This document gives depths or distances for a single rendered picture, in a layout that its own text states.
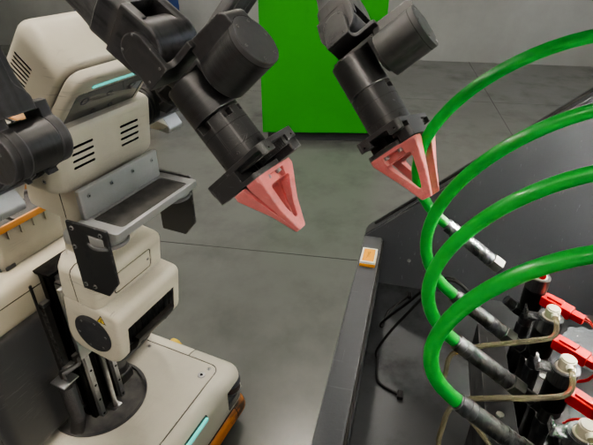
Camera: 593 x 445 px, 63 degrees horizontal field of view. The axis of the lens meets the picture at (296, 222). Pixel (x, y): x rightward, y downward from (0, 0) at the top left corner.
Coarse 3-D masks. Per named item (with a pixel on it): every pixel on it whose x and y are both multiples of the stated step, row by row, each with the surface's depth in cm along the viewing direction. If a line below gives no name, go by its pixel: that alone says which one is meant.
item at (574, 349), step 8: (560, 336) 57; (552, 344) 57; (560, 344) 56; (568, 344) 55; (576, 344) 55; (560, 352) 56; (568, 352) 55; (576, 352) 55; (584, 352) 55; (584, 360) 54; (592, 360) 54; (592, 368) 54
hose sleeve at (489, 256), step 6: (450, 222) 63; (444, 228) 63; (450, 228) 63; (456, 228) 63; (450, 234) 63; (474, 240) 63; (468, 246) 63; (474, 246) 63; (480, 246) 63; (474, 252) 64; (480, 252) 63; (486, 252) 63; (480, 258) 64; (486, 258) 63; (492, 258) 63; (486, 264) 64
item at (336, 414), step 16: (368, 240) 101; (368, 272) 92; (352, 288) 88; (368, 288) 88; (352, 304) 84; (368, 304) 84; (352, 320) 80; (368, 320) 81; (352, 336) 77; (336, 352) 74; (352, 352) 74; (336, 368) 71; (352, 368) 71; (336, 384) 69; (352, 384) 69; (336, 400) 67; (352, 400) 67; (320, 416) 64; (336, 416) 64; (352, 416) 74; (320, 432) 62; (336, 432) 62
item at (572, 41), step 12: (564, 36) 49; (576, 36) 49; (588, 36) 48; (540, 48) 50; (552, 48) 50; (564, 48) 49; (516, 60) 51; (528, 60) 51; (492, 72) 52; (504, 72) 52; (468, 84) 54; (480, 84) 53; (456, 96) 55; (468, 96) 54; (444, 108) 56; (456, 108) 55; (432, 120) 57; (444, 120) 56; (432, 132) 57; (432, 204) 62; (444, 216) 63
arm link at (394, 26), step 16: (336, 16) 64; (400, 16) 57; (416, 16) 55; (336, 32) 63; (368, 32) 61; (384, 32) 58; (400, 32) 56; (416, 32) 55; (432, 32) 59; (336, 48) 63; (352, 48) 63; (384, 48) 57; (400, 48) 57; (416, 48) 56; (432, 48) 57; (400, 64) 58
